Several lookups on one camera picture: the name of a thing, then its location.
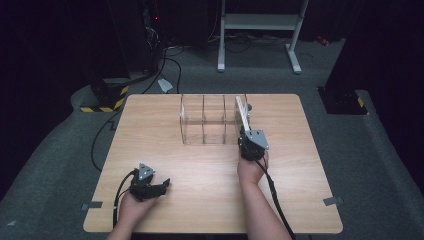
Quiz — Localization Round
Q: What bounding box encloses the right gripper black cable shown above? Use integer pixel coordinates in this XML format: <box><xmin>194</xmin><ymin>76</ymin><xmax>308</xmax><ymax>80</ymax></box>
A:
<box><xmin>254</xmin><ymin>159</ymin><xmax>297</xmax><ymax>240</ymax></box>

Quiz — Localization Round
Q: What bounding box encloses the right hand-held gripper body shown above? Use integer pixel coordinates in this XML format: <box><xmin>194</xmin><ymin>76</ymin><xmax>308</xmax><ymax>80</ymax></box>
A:
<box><xmin>238</xmin><ymin>128</ymin><xmax>271</xmax><ymax>162</ymax></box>

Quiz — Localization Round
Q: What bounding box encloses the clear acrylic book rack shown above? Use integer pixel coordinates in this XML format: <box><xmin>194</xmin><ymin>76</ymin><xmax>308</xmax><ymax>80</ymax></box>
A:
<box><xmin>179</xmin><ymin>93</ymin><xmax>251</xmax><ymax>146</ymax></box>

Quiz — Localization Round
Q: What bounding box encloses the green leaf picture book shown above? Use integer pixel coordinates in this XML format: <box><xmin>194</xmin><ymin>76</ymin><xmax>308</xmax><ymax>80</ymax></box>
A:
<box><xmin>234</xmin><ymin>95</ymin><xmax>252</xmax><ymax>133</ymax></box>

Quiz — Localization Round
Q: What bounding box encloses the person's left hand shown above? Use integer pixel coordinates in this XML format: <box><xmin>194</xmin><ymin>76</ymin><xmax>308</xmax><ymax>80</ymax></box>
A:
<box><xmin>117</xmin><ymin>191</ymin><xmax>160</xmax><ymax>229</ymax></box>

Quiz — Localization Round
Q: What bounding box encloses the red object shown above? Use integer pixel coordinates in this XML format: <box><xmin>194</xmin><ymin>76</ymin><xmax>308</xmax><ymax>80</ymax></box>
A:
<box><xmin>315</xmin><ymin>34</ymin><xmax>332</xmax><ymax>47</ymax></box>

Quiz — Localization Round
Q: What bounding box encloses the dark equipment tower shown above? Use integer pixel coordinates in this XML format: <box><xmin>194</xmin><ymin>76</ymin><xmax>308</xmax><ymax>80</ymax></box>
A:
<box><xmin>108</xmin><ymin>0</ymin><xmax>165</xmax><ymax>76</ymax></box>

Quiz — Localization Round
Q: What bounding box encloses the black stand base yellow mark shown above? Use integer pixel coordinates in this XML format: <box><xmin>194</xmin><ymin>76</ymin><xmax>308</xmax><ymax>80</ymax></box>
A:
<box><xmin>317</xmin><ymin>86</ymin><xmax>371</xmax><ymax>116</ymax></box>

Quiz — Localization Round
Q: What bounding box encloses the white tape piece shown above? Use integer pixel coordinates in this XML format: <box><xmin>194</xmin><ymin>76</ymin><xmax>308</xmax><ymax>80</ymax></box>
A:
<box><xmin>156</xmin><ymin>77</ymin><xmax>174</xmax><ymax>94</ymax></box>

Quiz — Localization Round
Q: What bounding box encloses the person's right hand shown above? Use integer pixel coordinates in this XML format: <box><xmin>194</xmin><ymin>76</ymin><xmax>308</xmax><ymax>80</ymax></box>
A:
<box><xmin>236</xmin><ymin>150</ymin><xmax>270</xmax><ymax>187</ymax></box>

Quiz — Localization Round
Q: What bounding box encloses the long black floor cable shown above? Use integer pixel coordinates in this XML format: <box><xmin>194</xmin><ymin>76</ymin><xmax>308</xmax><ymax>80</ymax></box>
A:
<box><xmin>90</xmin><ymin>45</ymin><xmax>183</xmax><ymax>173</ymax></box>

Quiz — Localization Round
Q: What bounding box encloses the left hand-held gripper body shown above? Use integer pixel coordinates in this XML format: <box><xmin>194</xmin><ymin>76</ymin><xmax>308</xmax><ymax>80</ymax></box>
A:
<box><xmin>129</xmin><ymin>162</ymin><xmax>162</xmax><ymax>203</ymax></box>

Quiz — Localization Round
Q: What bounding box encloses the bundle of black floor cables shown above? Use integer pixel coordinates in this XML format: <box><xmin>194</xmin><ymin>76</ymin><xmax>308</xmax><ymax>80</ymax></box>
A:
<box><xmin>207</xmin><ymin>31</ymin><xmax>292</xmax><ymax>54</ymax></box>

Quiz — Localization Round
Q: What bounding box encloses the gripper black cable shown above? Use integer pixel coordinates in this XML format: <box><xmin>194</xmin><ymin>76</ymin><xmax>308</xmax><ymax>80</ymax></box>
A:
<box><xmin>254</xmin><ymin>159</ymin><xmax>297</xmax><ymax>240</ymax></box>
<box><xmin>112</xmin><ymin>169</ymin><xmax>138</xmax><ymax>230</ymax></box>

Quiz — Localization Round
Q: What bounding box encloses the grey tape strip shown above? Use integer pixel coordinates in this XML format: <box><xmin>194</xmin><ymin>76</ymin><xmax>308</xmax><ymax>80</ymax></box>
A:
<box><xmin>322</xmin><ymin>196</ymin><xmax>345</xmax><ymax>207</ymax></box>
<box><xmin>81</xmin><ymin>200</ymin><xmax>104</xmax><ymax>211</ymax></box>

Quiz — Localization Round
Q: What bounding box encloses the black yellow striped stand base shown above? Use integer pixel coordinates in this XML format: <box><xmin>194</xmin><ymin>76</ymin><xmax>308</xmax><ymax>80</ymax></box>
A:
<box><xmin>79</xmin><ymin>77</ymin><xmax>131</xmax><ymax>114</ymax></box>

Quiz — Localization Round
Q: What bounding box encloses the white metal stand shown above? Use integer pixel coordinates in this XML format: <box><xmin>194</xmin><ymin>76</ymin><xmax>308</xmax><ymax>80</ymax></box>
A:
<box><xmin>216</xmin><ymin>0</ymin><xmax>310</xmax><ymax>75</ymax></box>

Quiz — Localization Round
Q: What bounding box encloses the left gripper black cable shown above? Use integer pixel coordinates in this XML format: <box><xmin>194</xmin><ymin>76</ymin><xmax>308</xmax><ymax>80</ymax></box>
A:
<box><xmin>112</xmin><ymin>169</ymin><xmax>138</xmax><ymax>230</ymax></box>

